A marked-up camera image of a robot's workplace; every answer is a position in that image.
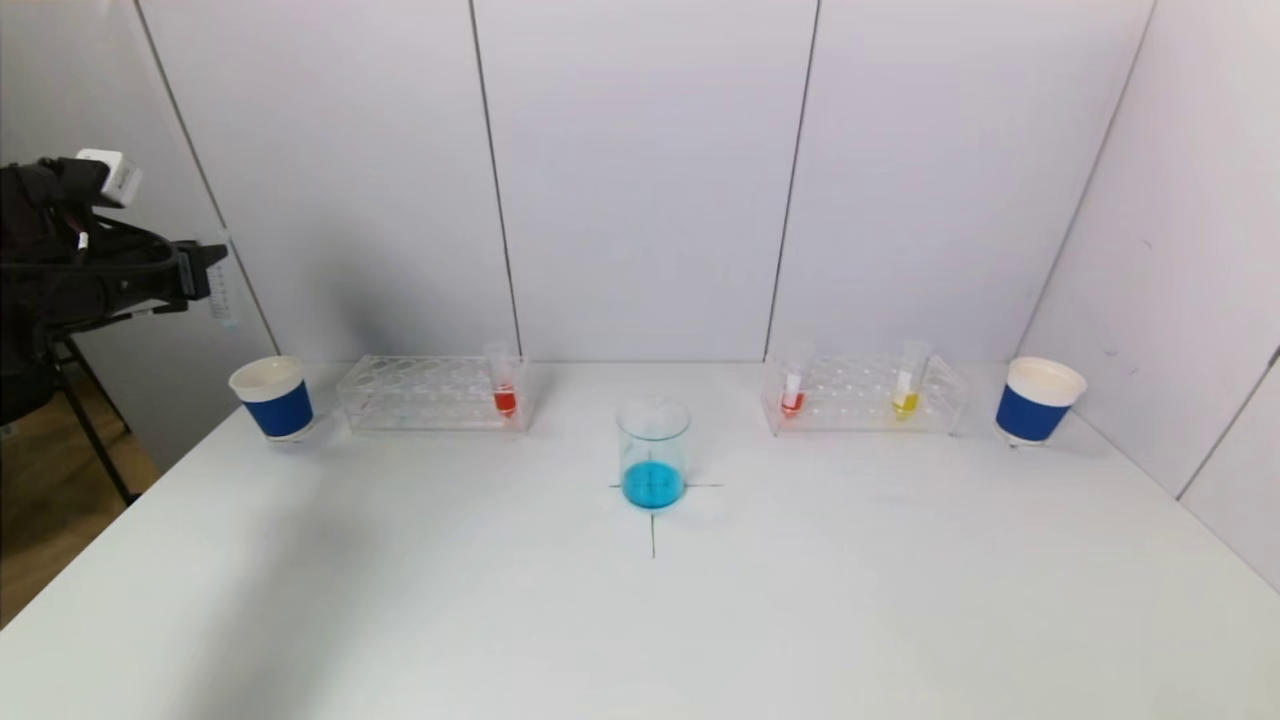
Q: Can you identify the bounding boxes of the clear glass beaker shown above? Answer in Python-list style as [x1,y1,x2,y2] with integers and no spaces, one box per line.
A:
[616,396,691,511]

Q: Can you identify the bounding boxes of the clear acrylic test tube rack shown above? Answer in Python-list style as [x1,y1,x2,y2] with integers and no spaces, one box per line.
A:
[338,355,534,435]
[760,352,967,438]

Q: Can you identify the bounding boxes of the red pigment test tube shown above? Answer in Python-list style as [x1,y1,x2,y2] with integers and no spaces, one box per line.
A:
[485,342,521,421]
[779,345,807,419]

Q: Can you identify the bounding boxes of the black tripod stand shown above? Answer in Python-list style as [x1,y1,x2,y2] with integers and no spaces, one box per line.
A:
[45,335,137,506]

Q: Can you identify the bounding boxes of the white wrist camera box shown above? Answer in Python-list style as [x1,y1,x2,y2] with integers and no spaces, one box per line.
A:
[77,149,143,208]

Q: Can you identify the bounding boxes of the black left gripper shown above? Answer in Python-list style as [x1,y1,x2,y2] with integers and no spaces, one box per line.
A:
[101,240,229,314]

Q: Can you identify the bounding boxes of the yellow pigment test tube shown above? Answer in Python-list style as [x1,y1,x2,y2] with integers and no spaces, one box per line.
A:
[890,341,931,422]

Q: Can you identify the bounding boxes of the blue sleeved white paper cup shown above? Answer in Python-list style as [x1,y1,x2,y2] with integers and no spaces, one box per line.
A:
[229,356,316,443]
[995,357,1087,447]

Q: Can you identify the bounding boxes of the blue pigment test tube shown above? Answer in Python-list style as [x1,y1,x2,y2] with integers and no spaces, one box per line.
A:
[205,235,242,332]

